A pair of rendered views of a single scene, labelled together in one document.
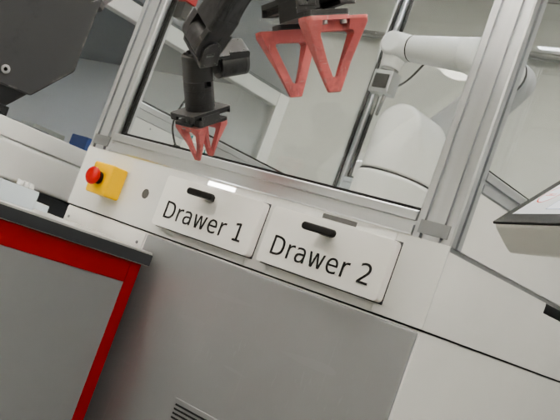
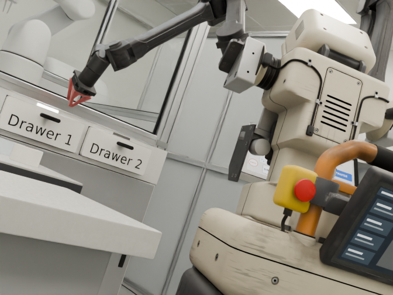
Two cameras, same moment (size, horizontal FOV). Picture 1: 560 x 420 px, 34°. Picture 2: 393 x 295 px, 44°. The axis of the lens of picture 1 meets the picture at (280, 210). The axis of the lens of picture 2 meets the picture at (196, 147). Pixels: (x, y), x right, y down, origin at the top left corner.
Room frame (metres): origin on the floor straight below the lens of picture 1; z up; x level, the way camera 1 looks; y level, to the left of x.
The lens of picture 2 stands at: (1.06, 1.72, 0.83)
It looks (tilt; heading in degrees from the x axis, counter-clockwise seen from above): 5 degrees up; 279
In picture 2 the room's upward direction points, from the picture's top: 19 degrees clockwise
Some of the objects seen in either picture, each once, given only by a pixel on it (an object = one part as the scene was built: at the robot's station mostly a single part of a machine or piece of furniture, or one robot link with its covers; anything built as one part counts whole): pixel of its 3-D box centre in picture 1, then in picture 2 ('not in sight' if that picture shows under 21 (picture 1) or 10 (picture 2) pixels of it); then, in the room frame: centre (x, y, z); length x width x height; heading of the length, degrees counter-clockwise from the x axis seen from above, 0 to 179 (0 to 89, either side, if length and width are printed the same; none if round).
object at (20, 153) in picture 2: not in sight; (26, 155); (1.62, 0.60, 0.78); 0.07 x 0.07 x 0.04
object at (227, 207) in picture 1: (207, 214); (42, 125); (1.84, 0.13, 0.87); 0.29 x 0.02 x 0.11; 49
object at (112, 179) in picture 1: (105, 180); not in sight; (2.05, 0.39, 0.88); 0.07 x 0.05 x 0.07; 49
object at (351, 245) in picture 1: (324, 252); (117, 152); (1.63, -0.10, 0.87); 0.29 x 0.02 x 0.11; 49
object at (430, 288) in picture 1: (352, 273); (7, 116); (2.18, -0.22, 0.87); 1.02 x 0.95 x 0.14; 49
